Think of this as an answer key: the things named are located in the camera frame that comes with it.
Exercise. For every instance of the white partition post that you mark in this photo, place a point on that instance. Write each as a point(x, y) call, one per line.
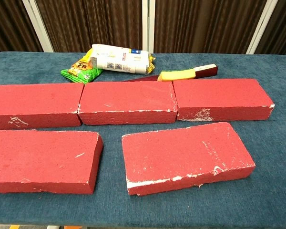
point(262, 26)
point(148, 26)
point(38, 26)

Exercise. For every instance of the brown corrugated partition panel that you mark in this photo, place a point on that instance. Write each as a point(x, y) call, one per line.
point(90, 21)
point(205, 23)
point(7, 23)
point(283, 28)

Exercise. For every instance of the dark red flat stick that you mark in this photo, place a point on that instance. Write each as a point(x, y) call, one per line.
point(147, 78)

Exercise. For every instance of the red foam brick chipped white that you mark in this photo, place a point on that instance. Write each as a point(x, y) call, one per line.
point(181, 155)

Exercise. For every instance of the white snack package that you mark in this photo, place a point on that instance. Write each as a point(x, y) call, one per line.
point(119, 58)

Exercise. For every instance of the yellow green sponge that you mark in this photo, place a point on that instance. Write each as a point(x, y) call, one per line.
point(176, 75)

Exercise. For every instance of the red foam brick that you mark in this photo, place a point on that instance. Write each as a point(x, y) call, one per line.
point(219, 95)
point(33, 102)
point(38, 157)
point(126, 100)

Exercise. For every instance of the green yellow snack bag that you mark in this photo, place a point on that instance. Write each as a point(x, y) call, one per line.
point(83, 72)

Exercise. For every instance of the blue table cloth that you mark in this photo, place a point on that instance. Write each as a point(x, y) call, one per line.
point(143, 210)

